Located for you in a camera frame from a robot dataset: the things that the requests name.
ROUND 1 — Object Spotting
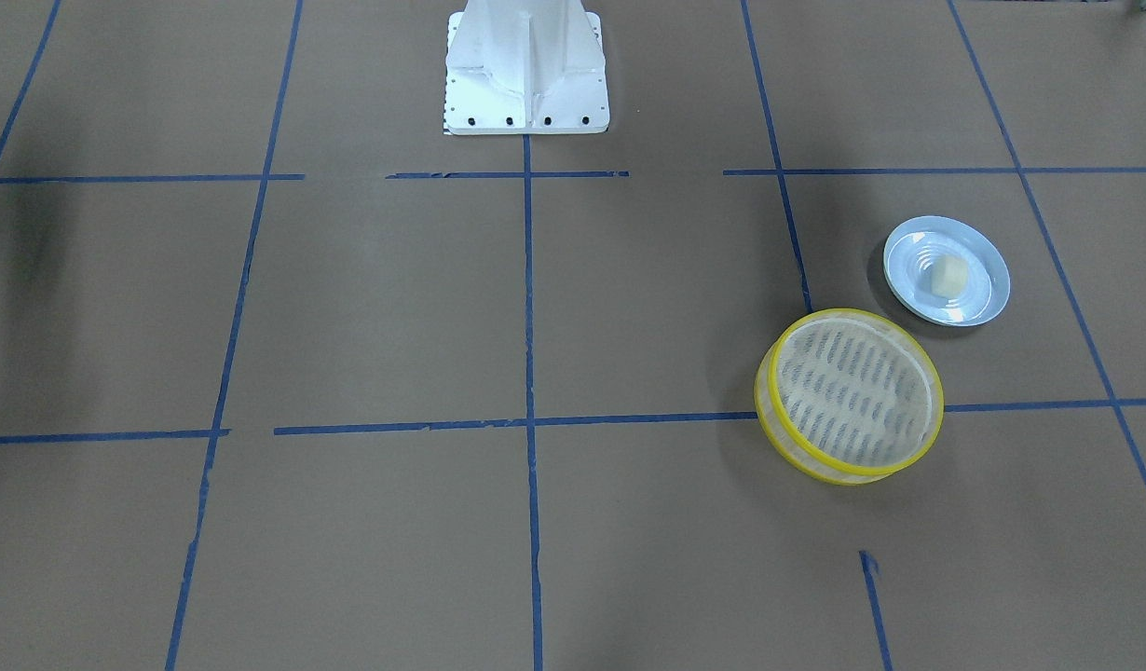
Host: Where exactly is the yellow bamboo steamer basket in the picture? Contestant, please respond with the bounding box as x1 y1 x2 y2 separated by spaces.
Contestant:
755 308 945 486

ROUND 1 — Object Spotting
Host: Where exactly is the light blue plate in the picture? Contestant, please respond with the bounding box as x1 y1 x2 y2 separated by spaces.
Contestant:
882 215 1011 327

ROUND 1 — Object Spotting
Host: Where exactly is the pale steamed bun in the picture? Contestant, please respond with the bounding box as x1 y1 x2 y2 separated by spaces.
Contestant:
928 255 970 300

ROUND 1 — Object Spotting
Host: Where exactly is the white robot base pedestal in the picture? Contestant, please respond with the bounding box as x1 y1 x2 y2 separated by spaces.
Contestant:
444 1 611 136

